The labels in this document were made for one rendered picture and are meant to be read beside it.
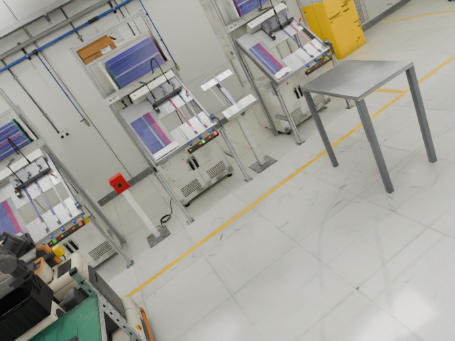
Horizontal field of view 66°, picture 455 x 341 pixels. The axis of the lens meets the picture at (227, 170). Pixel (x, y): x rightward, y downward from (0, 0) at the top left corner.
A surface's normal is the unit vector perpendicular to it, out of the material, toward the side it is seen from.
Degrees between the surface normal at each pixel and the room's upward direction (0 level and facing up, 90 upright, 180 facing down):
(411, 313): 0
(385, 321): 0
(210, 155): 90
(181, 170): 90
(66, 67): 90
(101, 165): 90
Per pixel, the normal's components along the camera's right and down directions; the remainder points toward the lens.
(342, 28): 0.39, 0.25
